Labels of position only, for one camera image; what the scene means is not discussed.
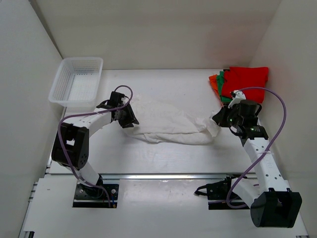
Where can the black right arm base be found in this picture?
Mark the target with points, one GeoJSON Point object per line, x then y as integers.
{"type": "Point", "coordinates": [216, 193]}

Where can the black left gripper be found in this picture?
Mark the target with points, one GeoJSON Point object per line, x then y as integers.
{"type": "Point", "coordinates": [131, 118]}

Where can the pink folded t shirt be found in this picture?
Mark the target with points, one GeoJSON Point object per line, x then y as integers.
{"type": "Point", "coordinates": [221, 104]}

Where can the white t shirt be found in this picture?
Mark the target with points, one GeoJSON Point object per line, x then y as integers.
{"type": "Point", "coordinates": [163, 122]}

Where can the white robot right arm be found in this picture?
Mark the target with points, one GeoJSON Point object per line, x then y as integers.
{"type": "Point", "coordinates": [272, 203]}

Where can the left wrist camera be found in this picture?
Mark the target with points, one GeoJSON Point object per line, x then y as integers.
{"type": "Point", "coordinates": [123, 99]}

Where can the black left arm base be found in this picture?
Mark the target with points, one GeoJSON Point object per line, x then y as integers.
{"type": "Point", "coordinates": [91, 197]}

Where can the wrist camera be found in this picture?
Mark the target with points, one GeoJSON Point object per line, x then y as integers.
{"type": "Point", "coordinates": [237, 97]}
{"type": "Point", "coordinates": [123, 99]}

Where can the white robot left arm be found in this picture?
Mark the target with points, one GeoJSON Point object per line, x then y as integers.
{"type": "Point", "coordinates": [71, 146]}

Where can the aluminium table rail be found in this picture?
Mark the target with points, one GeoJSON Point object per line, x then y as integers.
{"type": "Point", "coordinates": [165, 176]}

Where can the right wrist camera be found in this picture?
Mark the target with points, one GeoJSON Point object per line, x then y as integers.
{"type": "Point", "coordinates": [237, 97]}

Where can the orange folded t shirt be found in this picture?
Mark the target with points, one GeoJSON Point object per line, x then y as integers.
{"type": "Point", "coordinates": [215, 84]}

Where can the white plastic basket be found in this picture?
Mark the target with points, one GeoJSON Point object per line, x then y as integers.
{"type": "Point", "coordinates": [76, 82]}

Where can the red folded t shirt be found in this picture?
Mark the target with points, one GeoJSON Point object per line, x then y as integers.
{"type": "Point", "coordinates": [248, 77]}

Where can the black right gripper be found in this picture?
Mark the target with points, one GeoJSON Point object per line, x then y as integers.
{"type": "Point", "coordinates": [219, 118]}

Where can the green folded t shirt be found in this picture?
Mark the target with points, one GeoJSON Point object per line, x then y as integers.
{"type": "Point", "coordinates": [225, 87]}

